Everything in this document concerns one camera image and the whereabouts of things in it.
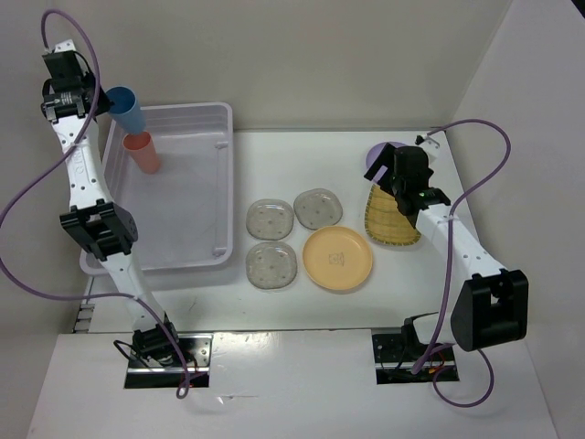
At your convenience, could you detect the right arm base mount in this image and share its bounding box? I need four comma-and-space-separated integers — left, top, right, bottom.
371, 328, 460, 385

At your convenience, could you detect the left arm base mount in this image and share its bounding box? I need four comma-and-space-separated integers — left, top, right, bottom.
113, 333, 214, 390

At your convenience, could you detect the yellow plastic plate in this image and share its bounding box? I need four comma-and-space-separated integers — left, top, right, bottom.
302, 226, 374, 292

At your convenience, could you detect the clear glass dish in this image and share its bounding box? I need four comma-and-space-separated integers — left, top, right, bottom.
246, 198, 294, 241
293, 188, 343, 230
245, 241, 298, 290

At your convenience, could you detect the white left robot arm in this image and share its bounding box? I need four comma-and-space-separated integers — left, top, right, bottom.
41, 42, 234, 366

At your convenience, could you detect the purple plastic plate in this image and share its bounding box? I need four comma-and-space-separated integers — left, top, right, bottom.
366, 142, 387, 169

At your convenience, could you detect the woven bamboo tray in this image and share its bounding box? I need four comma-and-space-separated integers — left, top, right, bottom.
365, 184, 421, 247

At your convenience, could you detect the blue plastic cup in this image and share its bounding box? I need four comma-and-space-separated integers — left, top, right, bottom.
106, 86, 146, 135

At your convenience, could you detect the pink plastic cup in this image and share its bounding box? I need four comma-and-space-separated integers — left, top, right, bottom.
122, 132, 161, 175

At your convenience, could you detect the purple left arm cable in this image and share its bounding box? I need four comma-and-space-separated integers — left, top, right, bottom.
0, 9, 207, 399

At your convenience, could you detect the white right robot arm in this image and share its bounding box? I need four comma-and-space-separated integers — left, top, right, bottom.
378, 144, 529, 359

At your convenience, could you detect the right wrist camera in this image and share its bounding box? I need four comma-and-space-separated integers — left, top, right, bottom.
415, 135, 441, 162

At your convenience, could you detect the translucent plastic bin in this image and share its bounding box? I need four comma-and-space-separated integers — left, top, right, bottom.
103, 102, 234, 272

